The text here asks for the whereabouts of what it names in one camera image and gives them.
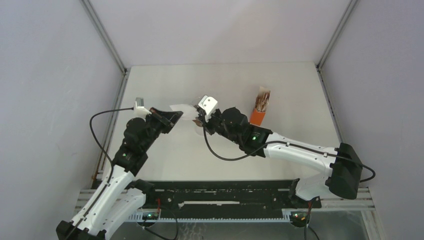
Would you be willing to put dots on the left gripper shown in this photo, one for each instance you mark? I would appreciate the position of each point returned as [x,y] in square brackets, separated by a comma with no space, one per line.
[172,118]

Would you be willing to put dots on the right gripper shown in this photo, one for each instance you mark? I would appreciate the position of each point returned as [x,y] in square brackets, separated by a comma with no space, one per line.
[208,124]

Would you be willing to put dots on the white paper coffee filter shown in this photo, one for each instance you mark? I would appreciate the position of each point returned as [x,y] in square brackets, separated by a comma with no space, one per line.
[189,111]

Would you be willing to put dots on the clear glass ribbed dripper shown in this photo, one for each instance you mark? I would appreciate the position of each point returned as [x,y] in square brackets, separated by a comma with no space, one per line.
[195,102]

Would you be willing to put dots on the glass carafe with wooden collar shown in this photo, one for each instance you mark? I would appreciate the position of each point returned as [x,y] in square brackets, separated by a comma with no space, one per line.
[198,127]

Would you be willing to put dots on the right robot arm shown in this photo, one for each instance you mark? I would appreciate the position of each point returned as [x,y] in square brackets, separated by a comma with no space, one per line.
[339,168]

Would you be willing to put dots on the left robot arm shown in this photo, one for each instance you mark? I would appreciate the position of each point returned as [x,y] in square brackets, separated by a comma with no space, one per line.
[120,193]

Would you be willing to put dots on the orange coffee filter box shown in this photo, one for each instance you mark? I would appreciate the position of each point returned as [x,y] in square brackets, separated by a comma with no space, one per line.
[260,106]

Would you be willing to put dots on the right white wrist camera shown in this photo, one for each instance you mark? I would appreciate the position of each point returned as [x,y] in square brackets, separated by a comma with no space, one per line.
[206,107]

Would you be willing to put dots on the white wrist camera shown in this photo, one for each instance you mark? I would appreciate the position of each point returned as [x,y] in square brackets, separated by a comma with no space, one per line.
[140,105]
[206,107]

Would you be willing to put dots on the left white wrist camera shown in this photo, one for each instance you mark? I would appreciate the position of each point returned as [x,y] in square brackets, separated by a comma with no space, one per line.
[140,105]

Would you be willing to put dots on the left aluminium frame post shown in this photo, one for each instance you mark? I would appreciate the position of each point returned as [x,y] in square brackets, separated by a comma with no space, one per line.
[113,77]

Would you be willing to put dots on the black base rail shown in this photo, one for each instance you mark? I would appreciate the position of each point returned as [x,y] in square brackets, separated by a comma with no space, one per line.
[224,200]

